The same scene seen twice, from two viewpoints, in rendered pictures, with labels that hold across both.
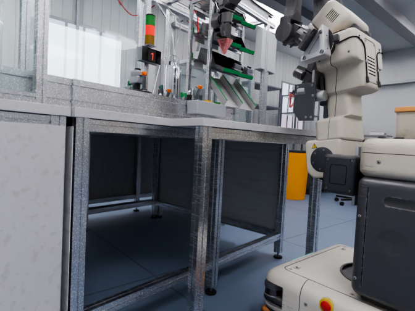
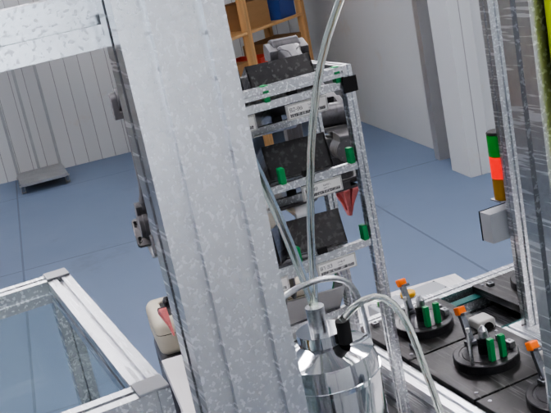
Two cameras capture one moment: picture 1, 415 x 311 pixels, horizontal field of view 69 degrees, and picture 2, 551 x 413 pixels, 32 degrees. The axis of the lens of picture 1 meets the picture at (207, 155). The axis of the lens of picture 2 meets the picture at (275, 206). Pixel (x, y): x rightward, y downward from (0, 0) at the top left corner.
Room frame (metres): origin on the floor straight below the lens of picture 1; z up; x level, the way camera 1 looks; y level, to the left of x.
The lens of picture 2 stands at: (3.66, 0.84, 1.93)
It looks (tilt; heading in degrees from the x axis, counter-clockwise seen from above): 16 degrees down; 208
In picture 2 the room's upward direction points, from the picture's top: 12 degrees counter-clockwise
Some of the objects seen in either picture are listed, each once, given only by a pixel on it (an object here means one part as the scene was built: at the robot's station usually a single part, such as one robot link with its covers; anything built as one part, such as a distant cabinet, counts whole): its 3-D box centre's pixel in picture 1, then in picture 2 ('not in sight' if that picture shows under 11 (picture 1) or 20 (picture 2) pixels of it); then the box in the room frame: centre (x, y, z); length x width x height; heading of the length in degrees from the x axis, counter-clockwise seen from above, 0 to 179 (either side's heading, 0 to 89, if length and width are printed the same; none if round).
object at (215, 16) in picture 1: (221, 13); (340, 133); (1.61, -0.03, 1.44); 0.11 x 0.09 x 0.12; 39
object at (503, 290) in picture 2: not in sight; (539, 286); (1.41, 0.34, 0.96); 0.24 x 0.24 x 0.02; 49
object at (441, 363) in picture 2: not in sight; (484, 342); (1.83, 0.30, 1.01); 0.24 x 0.24 x 0.13; 49
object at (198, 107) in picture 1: (207, 108); (409, 306); (1.47, 0.01, 0.93); 0.21 x 0.07 x 0.06; 139
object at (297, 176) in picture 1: (293, 174); not in sight; (4.55, -1.30, 0.36); 0.45 x 0.45 x 0.72
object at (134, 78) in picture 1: (136, 76); not in sight; (1.42, 0.35, 1.06); 0.08 x 0.04 x 0.07; 49
